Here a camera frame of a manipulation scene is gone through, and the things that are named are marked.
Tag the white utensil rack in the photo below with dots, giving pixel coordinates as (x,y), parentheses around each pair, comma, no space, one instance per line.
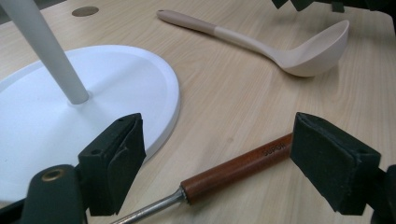
(124,93)

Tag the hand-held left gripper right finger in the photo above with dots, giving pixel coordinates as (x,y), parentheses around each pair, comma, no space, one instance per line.
(333,161)

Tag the beige silicone ladle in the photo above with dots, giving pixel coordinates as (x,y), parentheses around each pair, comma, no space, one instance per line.
(317,53)

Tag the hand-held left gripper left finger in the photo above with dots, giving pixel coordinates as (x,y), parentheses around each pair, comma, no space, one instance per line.
(109,165)

